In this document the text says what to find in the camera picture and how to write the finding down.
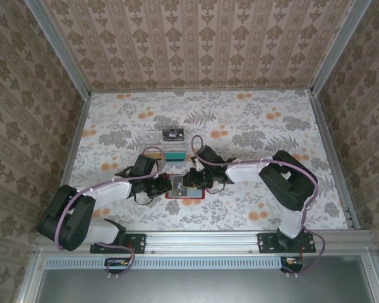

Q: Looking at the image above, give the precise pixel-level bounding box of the red card holder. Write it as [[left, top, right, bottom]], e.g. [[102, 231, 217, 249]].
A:
[[164, 173, 207, 199]]

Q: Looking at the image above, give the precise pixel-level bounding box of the teal card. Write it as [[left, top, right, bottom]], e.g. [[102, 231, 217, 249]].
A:
[[165, 151, 187, 162]]

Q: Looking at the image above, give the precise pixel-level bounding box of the black printed card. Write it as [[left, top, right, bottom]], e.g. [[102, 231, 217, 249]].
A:
[[162, 128, 186, 142]]

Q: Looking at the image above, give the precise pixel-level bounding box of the clear acrylic card stand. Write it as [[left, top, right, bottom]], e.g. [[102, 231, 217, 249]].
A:
[[138, 128, 188, 162]]

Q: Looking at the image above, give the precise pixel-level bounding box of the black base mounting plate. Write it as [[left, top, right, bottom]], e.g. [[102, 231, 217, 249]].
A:
[[258, 232, 316, 254], [90, 232, 146, 254]]

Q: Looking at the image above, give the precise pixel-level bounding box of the grey metal panel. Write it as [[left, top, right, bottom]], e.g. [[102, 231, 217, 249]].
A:
[[34, 266, 379, 303]]

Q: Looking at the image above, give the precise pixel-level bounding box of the purple cable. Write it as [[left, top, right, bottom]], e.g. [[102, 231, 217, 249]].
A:
[[191, 134, 328, 279], [55, 146, 165, 280]]

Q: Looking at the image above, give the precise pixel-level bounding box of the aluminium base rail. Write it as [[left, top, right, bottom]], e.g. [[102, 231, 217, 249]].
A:
[[34, 229, 375, 255]]

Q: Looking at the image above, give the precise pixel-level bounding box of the white slotted cable duct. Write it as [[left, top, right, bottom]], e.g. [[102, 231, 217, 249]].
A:
[[45, 256, 284, 270]]

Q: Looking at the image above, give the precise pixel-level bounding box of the black connector box with wires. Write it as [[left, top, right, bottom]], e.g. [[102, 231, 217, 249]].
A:
[[104, 257, 135, 274], [279, 256, 304, 274]]

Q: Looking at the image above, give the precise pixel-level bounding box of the thin aluminium frame rail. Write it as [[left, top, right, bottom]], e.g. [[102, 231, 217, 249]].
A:
[[90, 89, 313, 95]]

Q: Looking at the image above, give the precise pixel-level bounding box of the aluminium frame post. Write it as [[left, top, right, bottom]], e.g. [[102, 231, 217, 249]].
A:
[[310, 0, 373, 95], [23, 0, 92, 98]]

